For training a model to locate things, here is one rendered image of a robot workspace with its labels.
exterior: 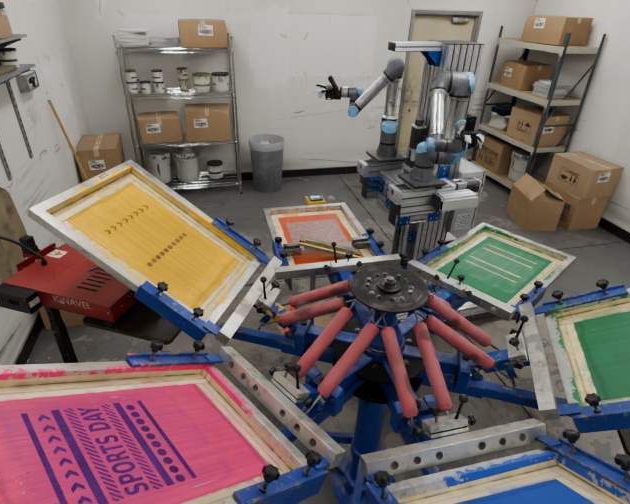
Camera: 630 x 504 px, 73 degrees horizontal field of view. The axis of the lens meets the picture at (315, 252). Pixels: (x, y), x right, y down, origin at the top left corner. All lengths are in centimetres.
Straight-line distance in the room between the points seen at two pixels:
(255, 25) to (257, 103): 89
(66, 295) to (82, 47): 412
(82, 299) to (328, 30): 469
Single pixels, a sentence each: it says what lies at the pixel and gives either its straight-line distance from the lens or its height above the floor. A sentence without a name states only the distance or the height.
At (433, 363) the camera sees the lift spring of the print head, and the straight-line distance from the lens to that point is 156.
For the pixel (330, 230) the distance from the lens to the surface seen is 276.
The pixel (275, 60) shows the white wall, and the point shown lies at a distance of 585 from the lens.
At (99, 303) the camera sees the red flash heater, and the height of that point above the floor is 110.
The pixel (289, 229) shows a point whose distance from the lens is 276.
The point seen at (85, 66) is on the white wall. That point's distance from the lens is 592.
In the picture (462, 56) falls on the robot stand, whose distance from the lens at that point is 295.
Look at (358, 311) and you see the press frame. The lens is 198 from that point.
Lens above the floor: 225
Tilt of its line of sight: 31 degrees down
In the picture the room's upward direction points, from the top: 2 degrees clockwise
